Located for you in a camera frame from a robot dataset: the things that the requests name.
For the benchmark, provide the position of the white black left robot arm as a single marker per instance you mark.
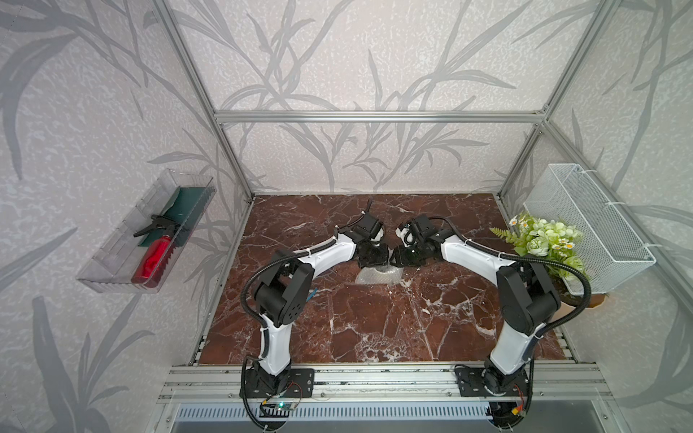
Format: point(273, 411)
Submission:
point(276, 295)

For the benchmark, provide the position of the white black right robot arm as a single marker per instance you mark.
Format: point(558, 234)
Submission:
point(527, 295)

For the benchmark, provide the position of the red black pruning shears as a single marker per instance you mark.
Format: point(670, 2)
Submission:
point(151, 268)

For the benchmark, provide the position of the clear bubble wrap sheet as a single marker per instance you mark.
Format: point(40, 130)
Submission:
point(381, 275)

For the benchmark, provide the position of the green white artificial flowers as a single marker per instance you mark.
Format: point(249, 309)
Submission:
point(552, 240)

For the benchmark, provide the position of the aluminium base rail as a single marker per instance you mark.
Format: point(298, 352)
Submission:
point(398, 382)

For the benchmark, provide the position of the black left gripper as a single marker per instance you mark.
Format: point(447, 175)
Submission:
point(383, 262)

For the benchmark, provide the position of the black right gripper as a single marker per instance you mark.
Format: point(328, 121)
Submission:
point(398, 259)

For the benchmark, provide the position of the white wire mesh basket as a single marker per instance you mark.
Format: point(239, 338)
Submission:
point(610, 250)

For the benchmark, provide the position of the blue garden fork wooden handle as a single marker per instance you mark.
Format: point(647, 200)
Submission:
point(312, 294)

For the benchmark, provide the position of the green card in tray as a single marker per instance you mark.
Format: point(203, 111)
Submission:
point(184, 207)

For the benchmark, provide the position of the clear plastic wall tray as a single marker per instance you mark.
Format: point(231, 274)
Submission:
point(141, 252)

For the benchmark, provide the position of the green circuit board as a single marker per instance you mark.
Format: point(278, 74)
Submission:
point(278, 410)

